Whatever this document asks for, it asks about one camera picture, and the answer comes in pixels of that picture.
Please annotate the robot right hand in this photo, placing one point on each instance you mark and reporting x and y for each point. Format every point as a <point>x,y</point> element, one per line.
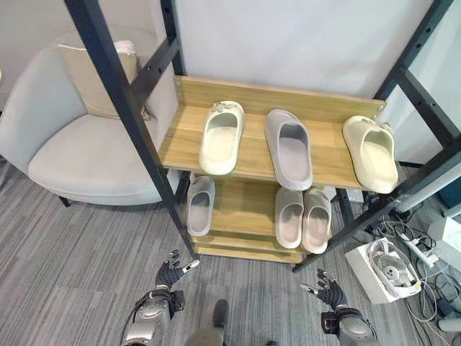
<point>330,290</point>

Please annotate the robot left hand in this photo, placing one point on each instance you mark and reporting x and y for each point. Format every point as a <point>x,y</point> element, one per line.
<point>168,274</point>

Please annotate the robot right silver arm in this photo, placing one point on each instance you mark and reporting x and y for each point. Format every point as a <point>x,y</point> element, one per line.
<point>348,326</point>

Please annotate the robot left silver arm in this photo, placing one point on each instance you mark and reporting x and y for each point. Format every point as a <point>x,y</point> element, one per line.
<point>148,317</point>

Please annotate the white box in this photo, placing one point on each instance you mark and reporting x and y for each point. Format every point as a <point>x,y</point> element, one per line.
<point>367,274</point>

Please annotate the white VR headset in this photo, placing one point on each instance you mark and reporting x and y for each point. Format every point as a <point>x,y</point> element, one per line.
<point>390,268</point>

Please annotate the robot silver leg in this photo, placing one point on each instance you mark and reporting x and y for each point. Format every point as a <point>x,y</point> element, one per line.
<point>210,326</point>

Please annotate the pinkish beige slipper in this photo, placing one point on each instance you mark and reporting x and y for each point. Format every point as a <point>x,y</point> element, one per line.
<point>289,218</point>
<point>317,221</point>

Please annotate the grey slipper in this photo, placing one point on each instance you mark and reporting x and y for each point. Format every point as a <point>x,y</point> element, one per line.
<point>290,149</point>
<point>200,207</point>

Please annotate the low wooden shelf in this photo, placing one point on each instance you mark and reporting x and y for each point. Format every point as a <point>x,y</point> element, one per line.
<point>241,223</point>

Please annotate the white power strip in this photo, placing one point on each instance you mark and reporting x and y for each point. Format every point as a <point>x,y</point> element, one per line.
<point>419,248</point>

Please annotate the cream slipper with charms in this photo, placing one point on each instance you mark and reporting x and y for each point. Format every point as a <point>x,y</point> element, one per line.
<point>222,138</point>
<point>372,153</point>

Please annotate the dark blue bin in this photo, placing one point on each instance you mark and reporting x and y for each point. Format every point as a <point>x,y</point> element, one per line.
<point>450,194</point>

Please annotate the grey upholstered armchair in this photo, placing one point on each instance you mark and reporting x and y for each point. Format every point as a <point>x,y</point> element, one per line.
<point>83,144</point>

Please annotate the wooden shelf with back board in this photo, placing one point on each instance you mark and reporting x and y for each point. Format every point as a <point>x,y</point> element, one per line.
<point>259,144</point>

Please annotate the beige cushion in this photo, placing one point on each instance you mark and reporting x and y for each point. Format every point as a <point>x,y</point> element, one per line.
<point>101,79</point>

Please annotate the black metal rack frame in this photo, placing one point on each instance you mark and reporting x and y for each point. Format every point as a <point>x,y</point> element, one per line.
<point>122,90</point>

